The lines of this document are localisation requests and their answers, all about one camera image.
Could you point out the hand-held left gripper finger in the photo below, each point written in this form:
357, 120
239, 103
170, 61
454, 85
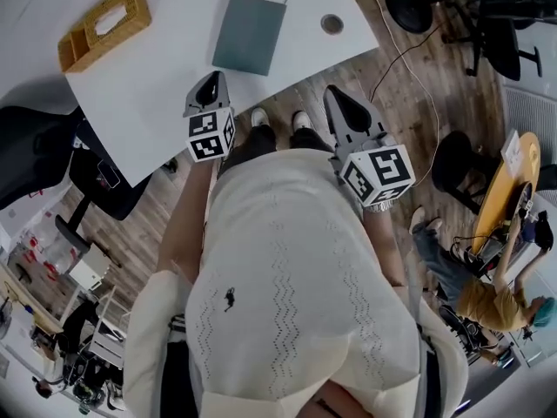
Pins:
224, 98
190, 103

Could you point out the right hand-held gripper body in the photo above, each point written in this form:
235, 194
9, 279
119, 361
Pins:
389, 168

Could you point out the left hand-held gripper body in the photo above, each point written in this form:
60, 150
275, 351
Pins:
206, 146

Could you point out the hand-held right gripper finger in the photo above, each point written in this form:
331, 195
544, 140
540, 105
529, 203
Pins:
378, 124
337, 129

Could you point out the grey-green notebook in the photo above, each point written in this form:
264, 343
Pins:
248, 33

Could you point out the person's left forearm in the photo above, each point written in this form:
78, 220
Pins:
191, 216

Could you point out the person's right forearm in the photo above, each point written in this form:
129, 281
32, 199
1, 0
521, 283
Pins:
383, 242

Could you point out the person's right white shoe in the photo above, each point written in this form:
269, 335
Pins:
301, 120

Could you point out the person's white shoe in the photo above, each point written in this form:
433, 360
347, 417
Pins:
301, 120
261, 116

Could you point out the person's left white shoe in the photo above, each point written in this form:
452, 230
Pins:
261, 116

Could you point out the person's black trousers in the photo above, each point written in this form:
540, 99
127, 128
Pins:
261, 142

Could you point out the black round stool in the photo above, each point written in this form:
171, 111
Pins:
452, 159

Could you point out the smartphone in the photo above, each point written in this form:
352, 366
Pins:
109, 174

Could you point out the round table grommet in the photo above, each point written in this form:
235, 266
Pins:
332, 23

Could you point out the round wooden table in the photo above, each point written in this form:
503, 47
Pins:
496, 198

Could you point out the small white device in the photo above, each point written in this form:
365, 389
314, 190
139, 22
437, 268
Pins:
81, 142

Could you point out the person's white knit top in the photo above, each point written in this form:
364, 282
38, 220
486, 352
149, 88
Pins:
304, 255

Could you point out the white card stand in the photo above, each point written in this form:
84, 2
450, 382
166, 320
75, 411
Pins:
512, 153

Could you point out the black mesh office chair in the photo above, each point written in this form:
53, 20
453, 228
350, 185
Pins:
500, 46

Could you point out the black padded office chair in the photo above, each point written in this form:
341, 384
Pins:
30, 155

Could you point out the white cube cabinet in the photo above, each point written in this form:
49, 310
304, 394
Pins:
89, 268

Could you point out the person's cream overshirt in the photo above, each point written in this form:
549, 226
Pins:
152, 320

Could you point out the stack of clear storage boxes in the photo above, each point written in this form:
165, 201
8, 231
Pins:
52, 251

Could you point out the black pedestal fan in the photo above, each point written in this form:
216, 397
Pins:
409, 7

